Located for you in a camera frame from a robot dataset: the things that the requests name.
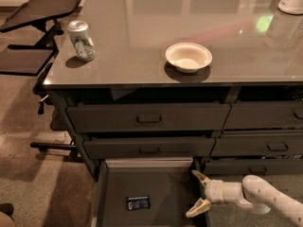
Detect white cylindrical container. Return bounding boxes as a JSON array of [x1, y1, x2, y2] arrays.
[[278, 0, 303, 15]]

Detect top left drawer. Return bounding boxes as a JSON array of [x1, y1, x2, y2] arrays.
[[66, 103, 230, 132]]

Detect bottom right drawer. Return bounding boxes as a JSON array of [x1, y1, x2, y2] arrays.
[[204, 159, 303, 175]]

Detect dark grey drawer cabinet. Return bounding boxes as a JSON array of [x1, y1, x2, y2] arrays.
[[45, 0, 303, 172]]

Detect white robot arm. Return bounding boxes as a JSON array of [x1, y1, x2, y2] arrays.
[[186, 170, 303, 227]]

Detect dark adjustable stand table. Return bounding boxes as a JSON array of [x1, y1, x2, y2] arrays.
[[0, 0, 81, 76]]

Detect silver green soda can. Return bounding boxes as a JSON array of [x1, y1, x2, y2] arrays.
[[67, 20, 95, 61]]

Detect middle left drawer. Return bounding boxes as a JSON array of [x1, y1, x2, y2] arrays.
[[83, 136, 215, 159]]

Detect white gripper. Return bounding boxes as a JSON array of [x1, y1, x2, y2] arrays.
[[186, 170, 224, 218]]

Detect middle right drawer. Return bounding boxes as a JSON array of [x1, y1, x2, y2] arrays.
[[211, 133, 303, 157]]

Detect open bottom left drawer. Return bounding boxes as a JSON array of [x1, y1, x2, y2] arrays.
[[90, 158, 211, 227]]

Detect white paper bowl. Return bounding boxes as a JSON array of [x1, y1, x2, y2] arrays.
[[165, 43, 212, 73]]

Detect blue rxbar blueberry bar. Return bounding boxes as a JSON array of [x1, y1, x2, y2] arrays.
[[126, 196, 150, 211]]

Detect top right drawer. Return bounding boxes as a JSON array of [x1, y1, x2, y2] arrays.
[[223, 101, 303, 130]]

